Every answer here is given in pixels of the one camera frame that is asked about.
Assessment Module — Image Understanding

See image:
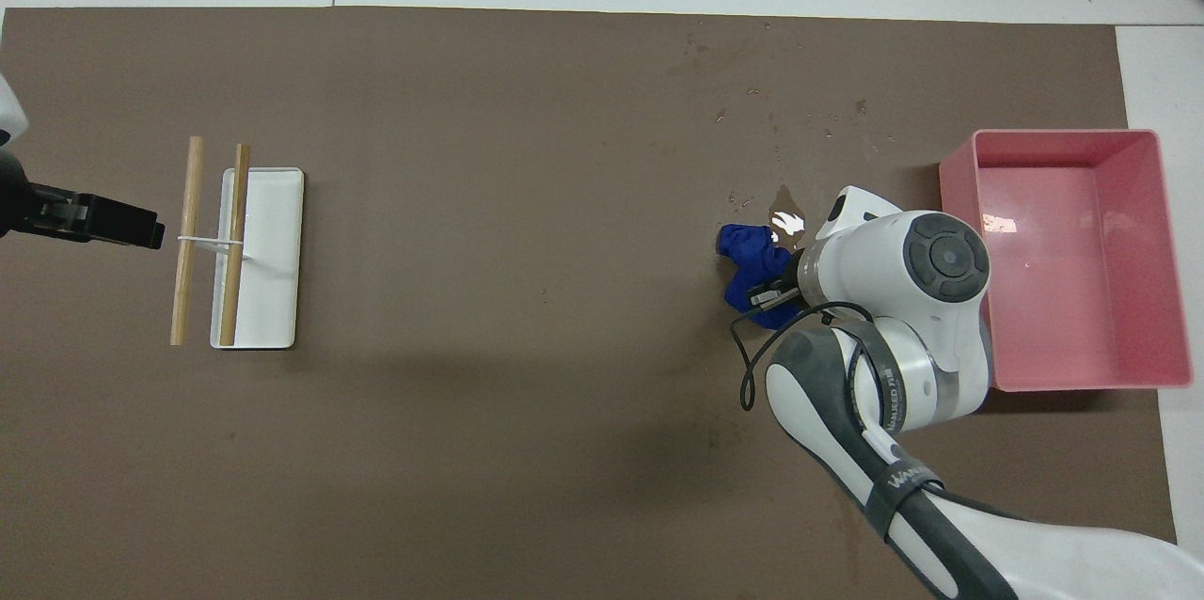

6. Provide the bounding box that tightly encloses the pink plastic bin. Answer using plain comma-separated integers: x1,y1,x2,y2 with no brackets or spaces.
939,129,1194,392

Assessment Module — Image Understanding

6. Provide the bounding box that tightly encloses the brown table mat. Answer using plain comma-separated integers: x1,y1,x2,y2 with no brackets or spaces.
0,6,1181,600

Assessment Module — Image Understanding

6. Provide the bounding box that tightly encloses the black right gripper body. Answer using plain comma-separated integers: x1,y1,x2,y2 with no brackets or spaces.
771,250,806,311

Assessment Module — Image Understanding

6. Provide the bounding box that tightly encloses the white rack base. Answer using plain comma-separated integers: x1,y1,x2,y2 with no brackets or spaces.
210,167,305,350

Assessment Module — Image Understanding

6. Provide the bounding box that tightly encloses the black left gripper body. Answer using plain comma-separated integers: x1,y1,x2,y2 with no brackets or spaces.
0,151,34,239

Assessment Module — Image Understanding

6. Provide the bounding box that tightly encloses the blue towel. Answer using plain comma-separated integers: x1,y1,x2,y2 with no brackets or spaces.
717,222,800,330

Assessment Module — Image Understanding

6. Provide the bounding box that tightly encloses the water puddle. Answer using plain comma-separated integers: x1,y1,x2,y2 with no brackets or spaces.
767,184,812,241

